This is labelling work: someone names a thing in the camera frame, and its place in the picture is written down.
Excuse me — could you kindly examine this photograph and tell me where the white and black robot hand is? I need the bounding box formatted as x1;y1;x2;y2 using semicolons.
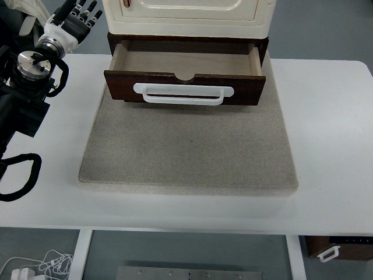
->
43;0;103;50

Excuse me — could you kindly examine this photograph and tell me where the dark brown wooden drawer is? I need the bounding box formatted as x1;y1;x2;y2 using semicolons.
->
103;40;267;107

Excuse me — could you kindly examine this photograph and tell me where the grey fabric mat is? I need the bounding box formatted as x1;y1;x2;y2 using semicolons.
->
78;55;300;197

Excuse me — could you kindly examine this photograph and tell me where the white table leg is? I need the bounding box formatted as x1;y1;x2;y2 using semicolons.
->
69;229;93;280
284;234;307;280

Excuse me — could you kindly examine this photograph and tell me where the white charger plug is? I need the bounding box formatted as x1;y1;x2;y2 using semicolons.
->
10;267;36;280

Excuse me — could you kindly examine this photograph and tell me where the brown wooden box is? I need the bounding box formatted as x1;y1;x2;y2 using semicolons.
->
305;235;373;261

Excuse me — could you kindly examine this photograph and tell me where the white drawer handle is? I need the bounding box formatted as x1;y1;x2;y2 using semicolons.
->
132;82;235;106

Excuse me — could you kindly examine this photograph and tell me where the thin white cable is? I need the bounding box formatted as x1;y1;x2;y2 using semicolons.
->
0;249;74;280

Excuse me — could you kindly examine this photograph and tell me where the small white handle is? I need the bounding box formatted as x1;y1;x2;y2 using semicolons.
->
317;245;342;263

